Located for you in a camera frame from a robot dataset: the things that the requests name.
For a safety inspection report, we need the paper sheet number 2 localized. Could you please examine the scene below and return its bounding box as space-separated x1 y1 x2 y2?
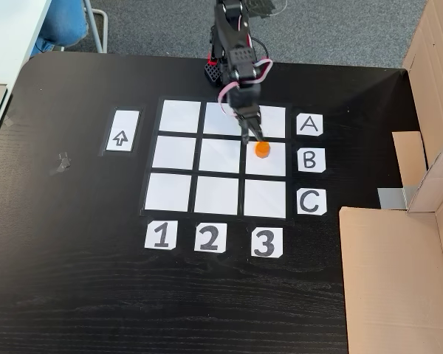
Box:
193 222 228 254

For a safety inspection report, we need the white nine-square grid sheet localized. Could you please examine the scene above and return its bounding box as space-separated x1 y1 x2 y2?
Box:
139 96 295 222

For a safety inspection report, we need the person's leg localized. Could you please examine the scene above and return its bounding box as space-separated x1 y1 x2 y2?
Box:
32 0 90 58

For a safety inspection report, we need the paper sheet letter B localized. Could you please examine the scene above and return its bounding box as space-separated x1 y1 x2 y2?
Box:
297 147 327 173

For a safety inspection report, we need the white desk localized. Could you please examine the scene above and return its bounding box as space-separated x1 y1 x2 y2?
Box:
0 0 53 163

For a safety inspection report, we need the paper sheet number 3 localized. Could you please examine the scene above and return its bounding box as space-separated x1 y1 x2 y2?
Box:
250 226 284 258

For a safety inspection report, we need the paper sheet letter C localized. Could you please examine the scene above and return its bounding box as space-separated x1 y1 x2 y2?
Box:
296 187 328 216

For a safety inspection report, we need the black floor tape patch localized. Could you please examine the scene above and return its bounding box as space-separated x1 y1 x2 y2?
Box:
245 0 276 19

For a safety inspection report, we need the black cable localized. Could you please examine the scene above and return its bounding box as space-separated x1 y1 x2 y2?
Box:
250 35 269 60

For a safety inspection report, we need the grey metal chair frame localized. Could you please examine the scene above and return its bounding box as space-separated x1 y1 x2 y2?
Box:
83 0 109 55

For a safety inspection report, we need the paper sheet number 1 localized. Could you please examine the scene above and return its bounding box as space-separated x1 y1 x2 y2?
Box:
144 220 177 251

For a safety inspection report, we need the white arrow paper sheet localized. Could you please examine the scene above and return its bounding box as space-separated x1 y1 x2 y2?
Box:
97 105 145 158

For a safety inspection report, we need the flat clear tape piece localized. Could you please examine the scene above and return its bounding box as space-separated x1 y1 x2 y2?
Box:
3 106 21 128

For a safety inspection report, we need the brown cardboard box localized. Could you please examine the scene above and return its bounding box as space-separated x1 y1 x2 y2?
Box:
338 0 443 354

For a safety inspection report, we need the paper sheet letter A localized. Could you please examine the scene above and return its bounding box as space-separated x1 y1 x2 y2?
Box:
295 113 324 137

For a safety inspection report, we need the crumpled clear tape piece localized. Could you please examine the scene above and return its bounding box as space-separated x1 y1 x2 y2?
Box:
49 150 72 176

